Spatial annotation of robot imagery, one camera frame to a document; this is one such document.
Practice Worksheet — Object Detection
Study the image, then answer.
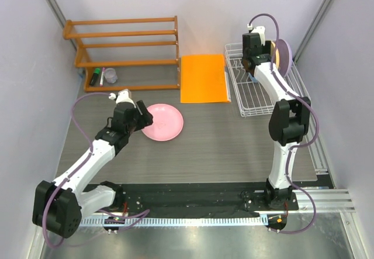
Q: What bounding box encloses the pink plate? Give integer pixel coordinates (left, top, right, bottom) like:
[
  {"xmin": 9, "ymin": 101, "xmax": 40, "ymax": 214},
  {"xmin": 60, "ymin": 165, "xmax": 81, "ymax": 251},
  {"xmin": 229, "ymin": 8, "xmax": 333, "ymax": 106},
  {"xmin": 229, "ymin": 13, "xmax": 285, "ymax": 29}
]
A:
[{"xmin": 142, "ymin": 103, "xmax": 184, "ymax": 141}]

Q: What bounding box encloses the green highlighter marker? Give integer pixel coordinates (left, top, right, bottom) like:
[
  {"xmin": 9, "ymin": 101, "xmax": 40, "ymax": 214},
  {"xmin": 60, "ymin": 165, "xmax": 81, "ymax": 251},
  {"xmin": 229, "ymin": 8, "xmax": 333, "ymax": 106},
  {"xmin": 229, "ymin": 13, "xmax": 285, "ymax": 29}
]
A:
[{"xmin": 89, "ymin": 68, "xmax": 101, "ymax": 86}]

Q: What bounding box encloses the left controller board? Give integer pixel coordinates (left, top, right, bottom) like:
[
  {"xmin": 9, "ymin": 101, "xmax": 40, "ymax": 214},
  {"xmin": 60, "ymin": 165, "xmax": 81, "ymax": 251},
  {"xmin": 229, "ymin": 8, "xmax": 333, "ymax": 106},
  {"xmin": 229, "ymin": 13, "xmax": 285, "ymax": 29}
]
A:
[{"xmin": 103, "ymin": 216, "xmax": 126, "ymax": 234}]

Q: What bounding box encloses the aluminium frame rail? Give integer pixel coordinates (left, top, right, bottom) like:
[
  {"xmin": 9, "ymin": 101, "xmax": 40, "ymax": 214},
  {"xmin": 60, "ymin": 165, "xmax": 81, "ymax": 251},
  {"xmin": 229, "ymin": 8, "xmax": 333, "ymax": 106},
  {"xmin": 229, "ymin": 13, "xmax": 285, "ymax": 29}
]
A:
[{"xmin": 295, "ymin": 189, "xmax": 355, "ymax": 214}]

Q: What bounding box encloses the controller board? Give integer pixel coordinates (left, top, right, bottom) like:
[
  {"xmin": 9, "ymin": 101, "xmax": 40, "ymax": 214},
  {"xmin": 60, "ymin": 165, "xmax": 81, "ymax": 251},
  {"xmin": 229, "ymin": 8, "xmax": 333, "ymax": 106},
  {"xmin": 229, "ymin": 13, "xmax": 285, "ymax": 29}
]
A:
[
  {"xmin": 103, "ymin": 216, "xmax": 126, "ymax": 234},
  {"xmin": 267, "ymin": 213, "xmax": 288, "ymax": 233}
]

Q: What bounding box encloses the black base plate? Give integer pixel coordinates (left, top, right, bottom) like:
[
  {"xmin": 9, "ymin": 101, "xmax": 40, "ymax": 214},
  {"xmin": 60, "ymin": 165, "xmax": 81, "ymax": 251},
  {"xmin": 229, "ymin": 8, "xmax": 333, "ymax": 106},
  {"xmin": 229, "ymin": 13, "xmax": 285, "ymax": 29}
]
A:
[{"xmin": 107, "ymin": 182, "xmax": 299, "ymax": 219}]

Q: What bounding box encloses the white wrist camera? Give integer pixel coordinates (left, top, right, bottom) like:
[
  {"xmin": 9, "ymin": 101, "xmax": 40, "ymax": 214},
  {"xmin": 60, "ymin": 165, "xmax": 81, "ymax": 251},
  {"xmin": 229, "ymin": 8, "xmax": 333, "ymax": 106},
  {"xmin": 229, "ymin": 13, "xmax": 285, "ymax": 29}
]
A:
[
  {"xmin": 109, "ymin": 89, "xmax": 135, "ymax": 106},
  {"xmin": 247, "ymin": 23, "xmax": 266, "ymax": 46}
]

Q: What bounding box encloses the right controller board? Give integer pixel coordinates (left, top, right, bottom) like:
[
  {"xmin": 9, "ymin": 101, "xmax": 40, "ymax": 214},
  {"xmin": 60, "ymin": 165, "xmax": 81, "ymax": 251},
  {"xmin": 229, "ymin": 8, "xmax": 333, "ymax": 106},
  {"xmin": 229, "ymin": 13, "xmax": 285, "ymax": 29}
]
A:
[{"xmin": 267, "ymin": 213, "xmax": 288, "ymax": 233}]

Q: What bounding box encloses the perforated cable duct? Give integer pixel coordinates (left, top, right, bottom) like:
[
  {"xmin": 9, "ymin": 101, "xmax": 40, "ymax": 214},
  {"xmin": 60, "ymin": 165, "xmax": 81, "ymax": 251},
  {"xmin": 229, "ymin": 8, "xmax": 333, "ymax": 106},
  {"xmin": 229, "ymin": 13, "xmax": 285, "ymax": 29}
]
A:
[{"xmin": 80, "ymin": 215, "xmax": 268, "ymax": 227}]

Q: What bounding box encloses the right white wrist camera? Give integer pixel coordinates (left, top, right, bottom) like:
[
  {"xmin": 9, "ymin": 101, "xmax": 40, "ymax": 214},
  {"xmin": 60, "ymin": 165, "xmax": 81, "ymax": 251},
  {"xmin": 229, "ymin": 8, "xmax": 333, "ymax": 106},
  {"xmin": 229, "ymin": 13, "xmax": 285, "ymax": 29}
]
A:
[{"xmin": 247, "ymin": 23, "xmax": 266, "ymax": 46}]

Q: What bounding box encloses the blue plate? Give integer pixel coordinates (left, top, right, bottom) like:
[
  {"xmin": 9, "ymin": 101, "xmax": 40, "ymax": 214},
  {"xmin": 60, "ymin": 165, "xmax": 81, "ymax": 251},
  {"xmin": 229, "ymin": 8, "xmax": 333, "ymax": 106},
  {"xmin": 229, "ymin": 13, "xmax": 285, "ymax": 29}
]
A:
[{"xmin": 248, "ymin": 73, "xmax": 258, "ymax": 83}]

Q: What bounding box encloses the purple plate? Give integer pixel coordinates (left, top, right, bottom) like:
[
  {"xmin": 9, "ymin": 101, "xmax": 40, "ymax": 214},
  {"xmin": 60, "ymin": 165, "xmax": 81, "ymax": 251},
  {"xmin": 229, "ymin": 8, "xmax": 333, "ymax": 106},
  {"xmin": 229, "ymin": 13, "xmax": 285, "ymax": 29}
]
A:
[{"xmin": 276, "ymin": 39, "xmax": 292, "ymax": 78}]

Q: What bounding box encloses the orange folder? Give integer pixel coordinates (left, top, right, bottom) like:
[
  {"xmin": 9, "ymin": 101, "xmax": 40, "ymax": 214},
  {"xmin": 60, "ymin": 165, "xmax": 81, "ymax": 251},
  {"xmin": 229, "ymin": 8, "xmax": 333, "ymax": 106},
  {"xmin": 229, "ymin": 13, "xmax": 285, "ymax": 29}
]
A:
[{"xmin": 181, "ymin": 54, "xmax": 231, "ymax": 103}]

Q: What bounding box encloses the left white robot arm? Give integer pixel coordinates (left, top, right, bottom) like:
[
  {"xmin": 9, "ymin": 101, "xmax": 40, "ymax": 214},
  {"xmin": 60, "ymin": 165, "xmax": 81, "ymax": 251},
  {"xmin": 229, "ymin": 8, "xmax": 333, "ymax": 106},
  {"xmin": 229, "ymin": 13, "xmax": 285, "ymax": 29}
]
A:
[{"xmin": 32, "ymin": 99, "xmax": 153, "ymax": 239}]

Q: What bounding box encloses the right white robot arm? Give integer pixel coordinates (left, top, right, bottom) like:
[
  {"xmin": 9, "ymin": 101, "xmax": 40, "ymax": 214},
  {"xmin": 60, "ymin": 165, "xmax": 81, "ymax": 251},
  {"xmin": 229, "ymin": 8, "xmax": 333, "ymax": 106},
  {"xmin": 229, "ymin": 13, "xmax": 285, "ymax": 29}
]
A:
[{"xmin": 241, "ymin": 30, "xmax": 310, "ymax": 209}]

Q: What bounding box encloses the clear plastic cup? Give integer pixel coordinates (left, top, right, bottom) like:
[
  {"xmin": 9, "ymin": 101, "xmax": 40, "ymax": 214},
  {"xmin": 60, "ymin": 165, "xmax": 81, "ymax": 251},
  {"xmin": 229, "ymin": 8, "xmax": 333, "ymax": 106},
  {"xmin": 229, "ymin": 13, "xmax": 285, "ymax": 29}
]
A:
[{"xmin": 104, "ymin": 68, "xmax": 117, "ymax": 84}]

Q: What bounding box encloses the yellow plate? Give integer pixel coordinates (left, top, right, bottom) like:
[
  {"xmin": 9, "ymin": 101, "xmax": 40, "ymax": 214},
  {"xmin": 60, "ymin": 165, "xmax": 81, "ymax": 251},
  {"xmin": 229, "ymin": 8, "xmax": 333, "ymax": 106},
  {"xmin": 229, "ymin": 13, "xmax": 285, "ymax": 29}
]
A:
[{"xmin": 271, "ymin": 41, "xmax": 280, "ymax": 69}]

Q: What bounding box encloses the pink white marker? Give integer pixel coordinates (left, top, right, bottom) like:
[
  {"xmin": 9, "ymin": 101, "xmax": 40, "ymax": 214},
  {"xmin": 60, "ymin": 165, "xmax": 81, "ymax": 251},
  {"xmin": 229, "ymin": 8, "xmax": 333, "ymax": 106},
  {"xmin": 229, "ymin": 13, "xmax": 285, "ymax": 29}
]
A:
[{"xmin": 99, "ymin": 67, "xmax": 105, "ymax": 87}]

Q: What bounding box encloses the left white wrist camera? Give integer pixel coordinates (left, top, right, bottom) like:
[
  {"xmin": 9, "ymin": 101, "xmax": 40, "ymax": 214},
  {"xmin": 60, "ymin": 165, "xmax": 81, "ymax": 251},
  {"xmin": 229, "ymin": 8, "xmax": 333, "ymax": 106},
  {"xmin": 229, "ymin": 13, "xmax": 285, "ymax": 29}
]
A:
[{"xmin": 109, "ymin": 89, "xmax": 135, "ymax": 106}]

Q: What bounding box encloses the white wire dish rack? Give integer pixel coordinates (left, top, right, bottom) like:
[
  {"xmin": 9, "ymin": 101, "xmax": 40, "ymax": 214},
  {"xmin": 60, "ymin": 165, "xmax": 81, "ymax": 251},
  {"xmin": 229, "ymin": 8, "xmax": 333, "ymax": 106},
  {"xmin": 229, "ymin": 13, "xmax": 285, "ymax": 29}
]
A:
[{"xmin": 225, "ymin": 43, "xmax": 310, "ymax": 117}]

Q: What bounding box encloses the wooden shelf rack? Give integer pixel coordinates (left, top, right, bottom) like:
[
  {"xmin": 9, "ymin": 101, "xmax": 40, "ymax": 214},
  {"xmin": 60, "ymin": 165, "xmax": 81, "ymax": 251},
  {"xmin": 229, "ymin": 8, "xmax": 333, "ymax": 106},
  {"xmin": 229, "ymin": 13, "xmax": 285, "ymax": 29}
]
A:
[{"xmin": 63, "ymin": 16, "xmax": 181, "ymax": 92}]

